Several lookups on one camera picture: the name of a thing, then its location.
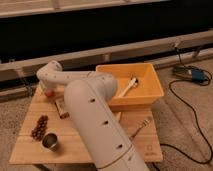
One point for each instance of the red apple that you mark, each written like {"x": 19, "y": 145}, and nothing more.
{"x": 49, "y": 93}

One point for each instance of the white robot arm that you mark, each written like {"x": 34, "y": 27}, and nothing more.
{"x": 86, "y": 95}

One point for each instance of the white utensil in tray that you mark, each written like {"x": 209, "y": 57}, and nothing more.
{"x": 133, "y": 83}

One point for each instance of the yellow plastic tray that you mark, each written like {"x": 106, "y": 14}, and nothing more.
{"x": 138, "y": 83}

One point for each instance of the brown snack bar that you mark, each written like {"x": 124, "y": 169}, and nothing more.
{"x": 60, "y": 105}

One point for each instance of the metal fork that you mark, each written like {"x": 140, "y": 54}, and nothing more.
{"x": 142, "y": 125}

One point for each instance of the bunch of dark grapes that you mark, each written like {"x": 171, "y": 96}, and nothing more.
{"x": 39, "y": 131}

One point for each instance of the metal cup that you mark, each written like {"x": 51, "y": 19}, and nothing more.
{"x": 50, "y": 141}

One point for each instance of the blue foot pedal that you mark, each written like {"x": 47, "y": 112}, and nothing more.
{"x": 190, "y": 73}

